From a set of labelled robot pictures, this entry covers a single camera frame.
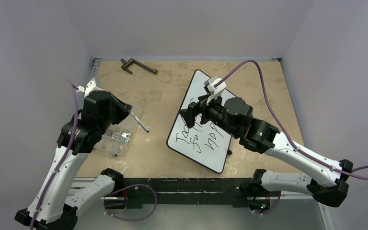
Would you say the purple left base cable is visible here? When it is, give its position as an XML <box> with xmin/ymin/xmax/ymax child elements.
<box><xmin>103</xmin><ymin>183</ymin><xmax>158</xmax><ymax>222</ymax></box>

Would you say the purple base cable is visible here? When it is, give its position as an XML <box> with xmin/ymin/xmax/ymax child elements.
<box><xmin>103</xmin><ymin>183</ymin><xmax>158</xmax><ymax>222</ymax></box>
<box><xmin>252</xmin><ymin>194</ymin><xmax>283</xmax><ymax>217</ymax></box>

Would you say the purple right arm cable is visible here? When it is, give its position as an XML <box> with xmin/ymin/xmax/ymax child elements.
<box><xmin>216</xmin><ymin>59</ymin><xmax>368</xmax><ymax>182</ymax></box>

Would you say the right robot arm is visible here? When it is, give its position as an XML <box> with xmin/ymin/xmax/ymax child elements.
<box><xmin>178</xmin><ymin>96</ymin><xmax>353</xmax><ymax>207</ymax></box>

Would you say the white whiteboard black frame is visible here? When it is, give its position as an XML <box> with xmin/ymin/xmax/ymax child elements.
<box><xmin>166</xmin><ymin>69</ymin><xmax>231</xmax><ymax>173</ymax></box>

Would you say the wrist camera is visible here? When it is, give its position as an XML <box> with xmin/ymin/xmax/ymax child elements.
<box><xmin>75</xmin><ymin>78</ymin><xmax>103</xmax><ymax>98</ymax></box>
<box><xmin>204</xmin><ymin>75</ymin><xmax>227</xmax><ymax>105</ymax></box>

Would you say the white whiteboard marker pen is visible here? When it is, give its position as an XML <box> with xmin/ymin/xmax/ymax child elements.
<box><xmin>130</xmin><ymin>110</ymin><xmax>145</xmax><ymax>126</ymax></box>

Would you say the aluminium frame rail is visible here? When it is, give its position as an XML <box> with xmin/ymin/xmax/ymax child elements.
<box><xmin>69</xmin><ymin>175</ymin><xmax>115</xmax><ymax>201</ymax></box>

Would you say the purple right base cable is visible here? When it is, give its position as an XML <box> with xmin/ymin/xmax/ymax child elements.
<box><xmin>252</xmin><ymin>194</ymin><xmax>283</xmax><ymax>217</ymax></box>

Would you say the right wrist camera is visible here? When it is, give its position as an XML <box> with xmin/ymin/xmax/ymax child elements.
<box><xmin>204</xmin><ymin>75</ymin><xmax>227</xmax><ymax>105</ymax></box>

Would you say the clear plastic screw box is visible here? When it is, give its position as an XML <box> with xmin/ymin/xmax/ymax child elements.
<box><xmin>94</xmin><ymin>115</ymin><xmax>140</xmax><ymax>156</ymax></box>

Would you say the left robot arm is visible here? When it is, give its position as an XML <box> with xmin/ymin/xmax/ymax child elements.
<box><xmin>14</xmin><ymin>90</ymin><xmax>132</xmax><ymax>230</ymax></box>

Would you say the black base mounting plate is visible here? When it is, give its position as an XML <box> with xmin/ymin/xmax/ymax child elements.
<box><xmin>103</xmin><ymin>177</ymin><xmax>282</xmax><ymax>211</ymax></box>

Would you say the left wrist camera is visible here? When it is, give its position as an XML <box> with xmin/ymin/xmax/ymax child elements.
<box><xmin>75</xmin><ymin>78</ymin><xmax>103</xmax><ymax>98</ymax></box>

